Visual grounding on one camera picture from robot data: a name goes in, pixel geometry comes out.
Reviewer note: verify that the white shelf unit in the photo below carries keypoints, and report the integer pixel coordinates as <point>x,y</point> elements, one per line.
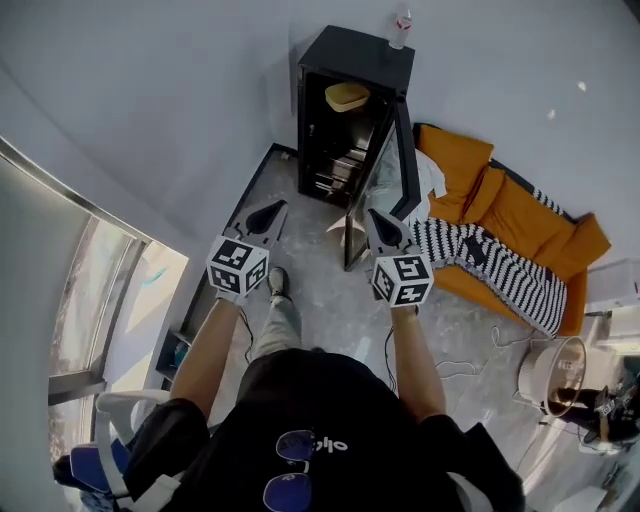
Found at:
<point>615,285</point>

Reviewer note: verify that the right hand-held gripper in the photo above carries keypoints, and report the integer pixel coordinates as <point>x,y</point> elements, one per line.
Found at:
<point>400,280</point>

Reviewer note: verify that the black rectangular object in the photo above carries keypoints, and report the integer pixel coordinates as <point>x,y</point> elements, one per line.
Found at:
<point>475,250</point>

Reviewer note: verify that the person's left shoe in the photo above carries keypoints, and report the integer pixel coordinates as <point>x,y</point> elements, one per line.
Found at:
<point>279,282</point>

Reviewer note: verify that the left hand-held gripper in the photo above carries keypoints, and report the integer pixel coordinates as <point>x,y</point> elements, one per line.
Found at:
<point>235,265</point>

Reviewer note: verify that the black glass cabinet door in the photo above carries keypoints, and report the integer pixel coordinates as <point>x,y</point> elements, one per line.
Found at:
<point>409,160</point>

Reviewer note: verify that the blue chair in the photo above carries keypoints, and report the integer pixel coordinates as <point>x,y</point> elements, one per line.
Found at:
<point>90,465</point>

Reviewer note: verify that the person's left forearm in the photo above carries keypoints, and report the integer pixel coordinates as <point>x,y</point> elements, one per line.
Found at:
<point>205,350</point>

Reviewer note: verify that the white wristband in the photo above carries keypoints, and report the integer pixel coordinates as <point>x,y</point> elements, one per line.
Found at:
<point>232,297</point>

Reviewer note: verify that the eyeglasses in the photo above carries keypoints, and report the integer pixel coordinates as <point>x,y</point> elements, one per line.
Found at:
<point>292,445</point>

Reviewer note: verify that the person's black t-shirt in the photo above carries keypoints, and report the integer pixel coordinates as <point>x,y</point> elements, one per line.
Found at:
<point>325,400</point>

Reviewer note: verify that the black and white striped blanket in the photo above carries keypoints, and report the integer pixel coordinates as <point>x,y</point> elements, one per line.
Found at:
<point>510,280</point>

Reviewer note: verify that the orange wide cushion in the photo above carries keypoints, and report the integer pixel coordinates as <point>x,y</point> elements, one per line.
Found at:
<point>525,215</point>

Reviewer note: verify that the orange square cushion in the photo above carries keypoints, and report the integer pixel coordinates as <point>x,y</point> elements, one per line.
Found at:
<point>585,245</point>
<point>450,160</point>

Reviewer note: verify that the clear plastic water bottle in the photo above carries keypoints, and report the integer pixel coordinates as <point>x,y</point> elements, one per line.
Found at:
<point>400,30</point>

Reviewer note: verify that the person's right forearm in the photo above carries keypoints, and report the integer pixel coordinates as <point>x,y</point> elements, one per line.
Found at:
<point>415,360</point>

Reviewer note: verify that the window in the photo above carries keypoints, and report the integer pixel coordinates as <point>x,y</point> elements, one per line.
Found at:
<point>100,300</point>

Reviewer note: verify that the white round side table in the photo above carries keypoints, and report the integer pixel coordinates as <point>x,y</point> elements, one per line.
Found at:
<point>532,375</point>

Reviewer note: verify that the orange small cushion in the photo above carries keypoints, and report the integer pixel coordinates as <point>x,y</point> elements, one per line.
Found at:
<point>487,192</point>

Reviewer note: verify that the white cloth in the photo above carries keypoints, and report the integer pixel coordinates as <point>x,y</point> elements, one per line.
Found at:
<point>430,175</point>

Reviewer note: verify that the black mini fridge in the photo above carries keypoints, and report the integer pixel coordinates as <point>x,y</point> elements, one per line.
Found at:
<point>350,50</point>

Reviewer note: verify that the person's left leg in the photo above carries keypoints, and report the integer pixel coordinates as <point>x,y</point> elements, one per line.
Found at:
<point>277,325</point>

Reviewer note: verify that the orange sofa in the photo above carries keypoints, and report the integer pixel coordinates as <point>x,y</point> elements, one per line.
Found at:
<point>450,285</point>

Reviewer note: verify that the black bag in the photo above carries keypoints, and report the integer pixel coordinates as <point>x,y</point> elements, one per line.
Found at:
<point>62,472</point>

